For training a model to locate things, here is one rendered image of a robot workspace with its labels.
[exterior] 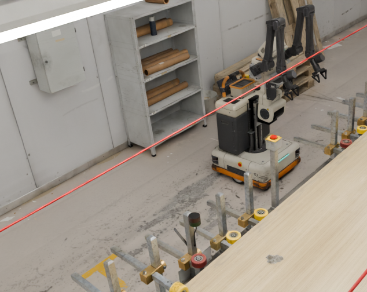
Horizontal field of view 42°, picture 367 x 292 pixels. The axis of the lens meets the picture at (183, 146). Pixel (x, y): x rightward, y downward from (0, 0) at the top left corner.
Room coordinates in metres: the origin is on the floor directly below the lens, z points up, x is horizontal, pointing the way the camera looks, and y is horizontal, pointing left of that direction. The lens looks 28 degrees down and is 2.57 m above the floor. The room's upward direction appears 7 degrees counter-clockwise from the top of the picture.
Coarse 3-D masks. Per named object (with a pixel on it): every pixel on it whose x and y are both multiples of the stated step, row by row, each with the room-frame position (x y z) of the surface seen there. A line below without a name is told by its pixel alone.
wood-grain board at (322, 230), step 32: (352, 160) 2.61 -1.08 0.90; (320, 192) 2.31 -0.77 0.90; (352, 192) 2.27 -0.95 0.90; (256, 224) 2.09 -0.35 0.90; (288, 224) 2.05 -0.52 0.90; (320, 224) 2.02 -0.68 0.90; (352, 224) 1.99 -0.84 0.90; (224, 256) 1.87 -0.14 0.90; (256, 256) 1.83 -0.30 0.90; (288, 256) 1.81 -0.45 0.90; (320, 256) 1.78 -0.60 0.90; (352, 256) 1.75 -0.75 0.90; (192, 288) 1.67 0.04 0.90; (224, 288) 1.65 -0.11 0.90; (256, 288) 1.62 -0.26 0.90; (288, 288) 1.60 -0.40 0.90; (320, 288) 1.57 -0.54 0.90
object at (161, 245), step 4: (148, 236) 2.15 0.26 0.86; (160, 240) 2.10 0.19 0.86; (160, 244) 2.07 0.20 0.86; (164, 244) 2.06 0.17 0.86; (160, 248) 2.07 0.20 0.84; (164, 248) 2.04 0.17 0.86; (168, 248) 2.03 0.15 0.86; (172, 248) 2.03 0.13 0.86; (168, 252) 2.02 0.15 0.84; (172, 252) 2.00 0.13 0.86; (176, 252) 1.99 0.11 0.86; (180, 252) 1.99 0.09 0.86; (176, 256) 1.98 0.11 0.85; (180, 256) 1.95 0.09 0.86; (196, 268) 1.86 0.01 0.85; (200, 268) 1.85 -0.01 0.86
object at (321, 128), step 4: (312, 124) 3.33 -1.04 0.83; (312, 128) 3.32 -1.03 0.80; (316, 128) 3.29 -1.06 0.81; (320, 128) 3.26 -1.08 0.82; (324, 128) 3.24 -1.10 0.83; (328, 128) 3.23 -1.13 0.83; (328, 132) 3.21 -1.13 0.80; (340, 132) 3.14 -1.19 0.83; (352, 136) 3.07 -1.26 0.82; (356, 136) 3.05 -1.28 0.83
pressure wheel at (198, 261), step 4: (192, 256) 1.89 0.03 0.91; (196, 256) 1.89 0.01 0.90; (200, 256) 1.88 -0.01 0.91; (204, 256) 1.88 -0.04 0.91; (192, 260) 1.86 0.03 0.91; (196, 260) 1.86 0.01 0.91; (200, 260) 1.85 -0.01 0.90; (204, 260) 1.85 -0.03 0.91; (192, 264) 1.85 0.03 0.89; (196, 264) 1.83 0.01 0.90; (200, 264) 1.83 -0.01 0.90; (204, 264) 1.84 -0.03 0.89
